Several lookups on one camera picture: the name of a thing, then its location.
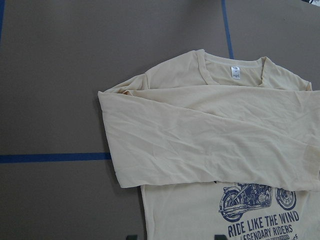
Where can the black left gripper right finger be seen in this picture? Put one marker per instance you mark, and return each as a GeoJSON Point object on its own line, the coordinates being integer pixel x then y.
{"type": "Point", "coordinates": [220, 237]}

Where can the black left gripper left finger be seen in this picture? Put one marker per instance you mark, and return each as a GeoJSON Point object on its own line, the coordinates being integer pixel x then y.
{"type": "Point", "coordinates": [131, 237]}

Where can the cream long-sleeve graphic shirt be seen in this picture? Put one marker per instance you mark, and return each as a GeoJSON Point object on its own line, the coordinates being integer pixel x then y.
{"type": "Point", "coordinates": [218, 147]}

